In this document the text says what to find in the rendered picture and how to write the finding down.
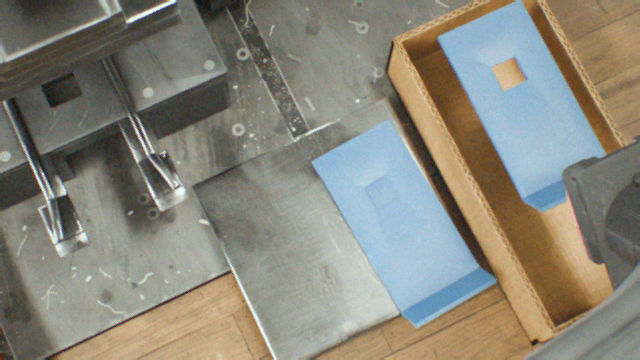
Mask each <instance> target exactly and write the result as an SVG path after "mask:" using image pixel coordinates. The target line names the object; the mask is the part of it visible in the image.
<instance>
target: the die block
mask: <svg viewBox="0 0 640 360"><path fill-rule="evenodd" d="M72 76H75V74H74V72H73V71H71V72H68V73H66V74H64V75H62V76H59V77H57V78H55V79H53V80H50V81H48V82H46V83H44V84H41V85H40V87H41V89H42V91H43V90H44V89H45V88H48V87H50V86H52V85H54V84H57V83H59V82H61V81H63V80H66V79H68V78H70V77H72ZM43 93H44V91H43ZM44 95H45V93H44ZM229 108H231V99H230V92H229V85H228V77H227V76H225V77H223V78H221V79H219V80H217V81H215V82H213V83H211V84H208V85H206V86H204V87H202V88H200V89H197V90H195V91H193V92H191V93H188V94H186V95H184V96H182V97H180V98H177V99H176V100H174V101H172V102H170V103H167V104H165V105H163V106H161V107H158V108H156V109H154V110H152V111H150V112H147V113H145V114H141V115H138V117H139V119H140V121H144V120H146V119H148V120H149V122H150V124H151V126H152V129H153V131H154V133H155V135H156V137H157V139H158V140H161V139H163V138H165V137H167V136H170V135H172V134H174V133H176V132H177V131H180V130H182V129H184V128H186V127H188V126H191V125H193V124H195V123H197V122H199V121H202V120H204V119H206V118H208V117H210V116H213V115H217V114H218V113H220V112H223V111H225V110H227V109H229ZM120 131H122V129H121V127H120V125H117V126H115V127H113V128H111V129H108V130H106V131H104V132H102V133H99V134H97V135H95V136H93V137H91V138H89V139H87V140H85V141H83V142H80V143H78V144H76V145H74V146H72V147H69V148H67V149H65V150H63V151H60V152H56V153H54V154H52V155H51V157H52V159H53V161H54V163H55V166H56V168H57V170H58V172H59V174H60V177H61V179H62V181H63V183H66V182H68V181H70V180H72V179H75V178H76V174H75V172H74V170H73V168H72V166H71V163H70V161H69V159H68V157H67V155H68V154H70V153H72V152H77V151H79V150H81V149H84V148H86V147H88V146H89V145H91V144H94V143H96V142H98V141H100V140H103V139H105V138H107V137H109V136H111V135H114V134H116V133H118V132H120ZM42 193H43V192H42V190H41V188H40V183H39V181H38V179H37V176H36V174H35V172H34V170H33V167H32V165H31V164H30V165H28V166H26V167H24V168H21V169H19V170H17V171H15V172H13V173H10V174H8V175H6V176H4V177H1V178H0V211H3V210H5V209H7V208H10V207H12V206H14V205H16V204H18V203H21V202H23V201H25V200H27V199H29V198H32V197H34V196H36V195H38V194H42Z"/></svg>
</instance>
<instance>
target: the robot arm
mask: <svg viewBox="0 0 640 360"><path fill-rule="evenodd" d="M631 141H632V143H631V144H629V145H627V146H625V147H623V148H621V149H619V150H616V151H613V152H611V153H609V154H607V155H605V156H603V157H601V158H598V157H596V156H592V157H590V158H588V159H587V158H584V159H582V160H580V161H578V162H576V163H574V164H572V165H569V166H567V167H566V168H565V169H564V170H563V171H562V175H561V176H562V180H563V183H564V188H565V193H566V201H567V204H568V207H569V210H570V213H571V216H572V219H573V222H574V224H575V225H576V229H577V233H578V236H579V239H580V242H581V245H582V247H583V250H584V253H585V256H586V258H587V259H588V260H590V261H591V262H593V263H594V264H596V265H602V264H605V267H606V270H607V273H608V276H609V280H610V283H611V285H612V288H613V291H614V292H613V293H612V294H611V295H610V296H609V297H608V298H607V299H606V300H605V301H604V302H603V303H602V304H600V305H599V306H598V307H596V308H595V309H594V310H592V311H591V312H590V313H588V314H587V315H585V316H584V317H582V318H581V319H580V320H578V321H577V322H575V323H574V324H571V325H570V326H568V328H566V329H565V330H564V331H562V332H561V333H559V334H558V335H556V336H555V337H554V338H552V339H551V340H549V341H548V342H547V343H545V344H544V345H542V346H541V347H539V348H538V349H537V350H535V351H534V352H532V353H531V354H529V355H528V356H527V357H525V358H524V359H522V360H640V134H639V135H637V136H635V137H633V138H632V139H631Z"/></svg>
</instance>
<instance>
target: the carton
mask: <svg viewBox="0 0 640 360"><path fill-rule="evenodd" d="M516 1H518V0H476V1H474V2H472V3H470V4H469V5H466V6H464V7H462V8H460V9H458V10H455V11H453V12H451V13H449V14H447V15H444V16H442V17H440V18H438V19H436V20H433V21H431V22H429V23H427V24H425V25H423V26H421V27H419V28H417V29H415V30H412V31H410V32H408V33H406V34H401V35H399V36H397V37H395V38H393V39H392V42H391V46H390V51H389V55H388V59H387V64H386V68H385V72H386V74H387V75H388V77H389V79H390V81H391V83H392V85H393V86H394V88H395V90H396V92H397V94H398V96H399V98H400V100H401V101H402V103H403V105H404V107H405V109H406V111H407V113H408V114H409V115H410V117H411V119H412V121H413V123H414V125H415V127H416V129H417V131H418V132H419V136H420V138H421V140H422V142H423V144H424V146H425V147H426V149H427V151H428V153H429V154H430V156H431V158H432V160H433V162H434V163H435V165H436V167H437V169H438V171H439V173H440V175H441V177H442V178H443V180H444V182H445V184H446V186H447V188H448V190H449V192H450V193H451V194H452V196H453V198H454V200H455V202H456V204H457V206H458V208H459V209H460V211H461V213H462V217H463V219H464V221H465V223H466V224H467V226H468V228H469V230H470V232H471V233H472V235H473V237H474V239H475V240H476V242H477V244H478V246H479V248H480V250H481V252H482V254H483V255H484V257H485V259H486V261H487V263H488V265H489V267H490V269H491V271H492V272H493V274H494V275H495V277H496V278H497V281H498V283H499V285H500V286H501V288H502V290H503V292H504V294H505V296H506V298H507V300H508V302H509V303H510V305H511V307H512V309H513V311H514V315H515V317H516V318H517V319H518V321H519V323H520V325H521V327H522V329H523V331H524V332H525V334H526V336H527V338H528V340H529V342H530V344H531V346H532V347H534V346H536V345H538V344H540V343H542V342H544V341H546V340H548V339H550V338H552V337H554V336H556V335H558V334H559V333H561V332H562V331H564V330H565V329H566V328H568V326H570V325H571V324H574V323H575V322H577V321H578V320H580V319H581V318H582V317H584V316H585V315H587V314H588V313H590V312H591V311H592V310H594V309H595V308H596V307H598V306H599V305H600V304H602V303H603V302H604V301H605V300H606V299H607V298H608V297H609V296H610V295H611V294H612V293H613V292H614V291H613V288H612V285H611V283H610V280H609V276H608V273H607V270H606V267H605V264H602V265H596V264H594V263H593V262H591V261H590V260H588V259H587V258H586V256H585V253H584V250H583V247H582V245H581V242H580V239H579V236H578V233H577V229H576V225H575V224H574V222H573V219H572V216H571V213H570V210H569V207H568V204H567V201H565V202H563V203H561V204H559V205H558V206H556V207H554V208H552V209H550V210H547V211H545V212H543V213H542V212H541V211H539V210H537V209H536V208H534V207H532V206H531V205H529V204H528V203H526V204H525V203H524V201H523V200H522V198H521V196H520V194H519V193H518V191H517V189H516V187H515V185H514V184H513V182H512V180H511V178H510V176H509V174H508V172H507V168H506V167H505V165H504V163H503V161H502V159H501V157H500V155H499V153H498V152H497V151H496V149H495V147H494V145H493V143H492V141H491V139H490V137H489V135H488V134H487V132H486V130H485V128H484V126H483V124H482V122H481V120H480V118H479V117H478V115H477V113H476V112H475V110H474V108H473V106H472V104H471V102H470V100H469V99H468V97H467V95H466V93H465V91H464V87H463V85H462V83H461V82H460V80H459V78H458V76H457V74H456V73H455V71H454V69H453V67H452V66H451V64H450V62H449V60H448V58H447V56H446V54H445V52H444V50H443V49H442V47H441V45H440V43H439V41H438V39H437V38H438V36H439V35H442V34H444V33H446V32H451V31H453V30H455V29H457V28H459V27H462V26H464V25H466V24H467V23H470V22H472V21H474V20H476V19H478V18H481V17H483V16H485V15H487V14H490V13H492V12H494V11H496V10H499V9H501V8H503V7H505V6H507V5H510V4H512V3H514V2H516ZM521 1H522V3H523V5H524V7H525V8H526V10H527V12H528V14H529V16H530V18H531V19H532V21H533V23H534V25H535V26H536V27H537V29H538V31H539V33H540V35H541V37H542V38H543V40H544V42H545V44H546V46H547V47H548V49H549V51H550V53H551V55H552V57H553V58H554V60H555V62H556V64H557V66H558V67H559V68H560V70H561V72H562V76H563V77H564V79H565V81H566V83H567V85H568V87H569V88H570V90H571V92H572V94H573V96H574V97H575V99H576V101H577V103H578V105H579V107H580V108H581V109H582V111H583V113H584V115H585V117H586V118H587V120H588V122H589V124H590V126H591V127H592V129H593V131H594V133H595V135H596V137H597V138H598V140H599V142H600V144H601V146H602V147H603V149H604V151H605V152H606V154H609V153H611V152H613V151H616V150H619V149H621V148H623V147H625V146H627V144H626V142H625V140H624V139H623V137H622V135H621V133H620V132H619V130H618V128H617V126H616V123H615V121H614V119H613V118H612V116H611V114H610V112H609V111H608V109H607V108H606V106H605V105H604V103H603V101H602V100H601V98H600V96H599V94H598V93H597V91H596V89H595V87H594V86H593V84H592V82H591V80H590V79H589V77H588V75H587V73H586V72H585V70H584V68H583V66H582V65H581V64H580V62H579V60H578V59H577V57H576V55H575V53H574V52H573V50H572V48H571V46H570V45H569V43H568V41H567V39H566V36H565V34H564V33H563V31H562V29H561V27H560V26H559V24H558V23H557V21H556V20H555V18H554V16H553V14H552V13H551V11H550V9H549V7H548V6H547V4H546V2H545V0H521ZM491 69H492V71H493V72H494V74H495V75H496V77H497V79H498V81H499V83H500V85H501V87H502V88H503V90H504V91H505V90H508V89H510V88H511V87H513V86H515V85H517V84H520V83H522V82H524V81H526V78H525V76H524V74H523V73H522V71H521V70H520V68H519V66H518V64H517V63H516V61H515V59H514V58H512V59H511V60H509V61H506V62H504V63H502V64H500V65H498V66H495V67H493V68H491Z"/></svg>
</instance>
